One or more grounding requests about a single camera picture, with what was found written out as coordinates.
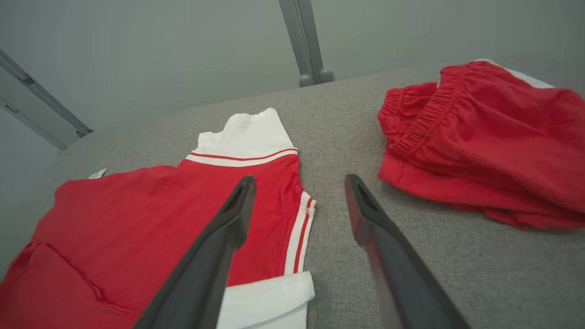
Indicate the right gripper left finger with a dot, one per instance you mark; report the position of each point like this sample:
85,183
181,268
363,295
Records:
205,274

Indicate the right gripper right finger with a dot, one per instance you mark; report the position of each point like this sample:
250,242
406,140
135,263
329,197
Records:
402,283

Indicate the red Bulls basketball jersey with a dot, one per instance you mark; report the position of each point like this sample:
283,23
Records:
137,219

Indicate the red shorts with white stripes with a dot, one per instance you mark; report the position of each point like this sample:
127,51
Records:
493,146

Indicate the grey fabric sofa seat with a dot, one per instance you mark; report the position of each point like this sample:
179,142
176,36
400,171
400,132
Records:
356,128

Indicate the grey metal wall rail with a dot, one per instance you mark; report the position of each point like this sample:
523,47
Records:
45,96

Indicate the grey metal partition post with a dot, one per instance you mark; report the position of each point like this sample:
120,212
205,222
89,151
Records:
304,36

